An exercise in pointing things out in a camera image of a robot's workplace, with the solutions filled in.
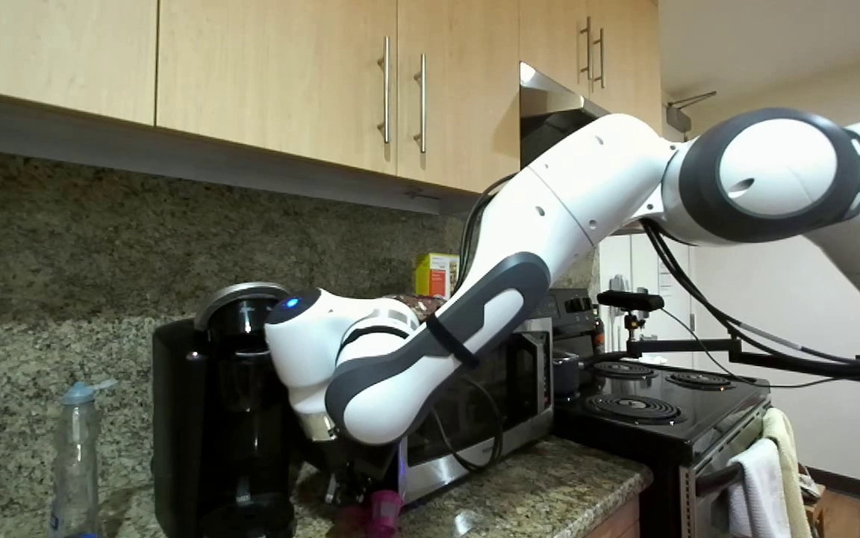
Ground stainless steel black microwave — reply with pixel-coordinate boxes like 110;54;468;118
379;315;552;501

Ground black pot on stove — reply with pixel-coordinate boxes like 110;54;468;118
552;348;586;399

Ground yellow towel on stove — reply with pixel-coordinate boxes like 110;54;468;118
764;405;813;538

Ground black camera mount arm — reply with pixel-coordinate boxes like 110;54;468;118
619;309;860;386

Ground white towel on stove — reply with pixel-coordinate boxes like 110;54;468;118
727;439;792;538

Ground black camera on mount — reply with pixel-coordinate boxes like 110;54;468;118
598;288;667;309

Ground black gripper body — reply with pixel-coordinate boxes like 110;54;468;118
300;439;397;507

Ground wooden upper cabinets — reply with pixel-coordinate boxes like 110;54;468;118
0;0;659;200

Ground snack bar box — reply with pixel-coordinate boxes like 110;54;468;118
413;250;461;297

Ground clear plastic water bottle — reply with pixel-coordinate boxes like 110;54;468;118
50;381;102;538

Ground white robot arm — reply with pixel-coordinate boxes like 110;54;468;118
264;108;860;444

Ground steel range hood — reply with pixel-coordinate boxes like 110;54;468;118
519;61;604;163

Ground pink plastic cup object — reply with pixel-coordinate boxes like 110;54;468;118
329;490;403;538

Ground black coffee maker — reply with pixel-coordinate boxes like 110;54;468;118
153;281;295;538

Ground black electric stove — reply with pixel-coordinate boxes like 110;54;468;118
547;285;773;538

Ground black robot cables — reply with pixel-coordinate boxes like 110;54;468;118
640;217;860;369

